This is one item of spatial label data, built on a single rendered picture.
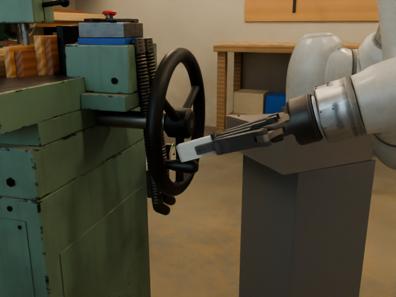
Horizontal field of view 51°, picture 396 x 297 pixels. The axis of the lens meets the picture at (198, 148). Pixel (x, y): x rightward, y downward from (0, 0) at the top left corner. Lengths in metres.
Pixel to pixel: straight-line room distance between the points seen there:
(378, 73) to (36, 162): 0.54
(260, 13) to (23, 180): 3.55
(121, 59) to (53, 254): 0.38
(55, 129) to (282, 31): 3.48
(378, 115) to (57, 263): 0.60
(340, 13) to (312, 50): 2.74
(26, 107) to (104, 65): 0.18
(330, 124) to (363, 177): 0.78
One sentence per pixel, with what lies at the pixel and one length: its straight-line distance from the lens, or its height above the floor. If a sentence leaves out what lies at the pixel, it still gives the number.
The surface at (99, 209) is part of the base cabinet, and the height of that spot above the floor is 0.61.
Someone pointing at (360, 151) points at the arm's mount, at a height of 0.63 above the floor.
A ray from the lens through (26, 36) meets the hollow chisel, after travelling 0.97.
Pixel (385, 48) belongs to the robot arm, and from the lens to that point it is 0.84.
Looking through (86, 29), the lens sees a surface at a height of 0.99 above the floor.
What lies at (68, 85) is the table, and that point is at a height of 0.89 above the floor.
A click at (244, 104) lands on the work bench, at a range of 3.76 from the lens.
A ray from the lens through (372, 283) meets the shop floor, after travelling 1.90.
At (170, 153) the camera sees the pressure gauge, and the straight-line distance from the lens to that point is 1.11.
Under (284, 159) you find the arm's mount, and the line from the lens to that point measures 1.16.
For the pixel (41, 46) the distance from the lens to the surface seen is 0.88.
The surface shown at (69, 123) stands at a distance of 0.80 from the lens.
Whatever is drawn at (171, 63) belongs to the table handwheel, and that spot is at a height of 0.93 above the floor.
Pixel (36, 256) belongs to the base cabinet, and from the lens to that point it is 0.81.
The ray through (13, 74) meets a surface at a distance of 0.87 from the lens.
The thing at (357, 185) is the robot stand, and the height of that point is 0.52.
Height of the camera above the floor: 0.99
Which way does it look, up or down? 16 degrees down
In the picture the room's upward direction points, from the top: straight up
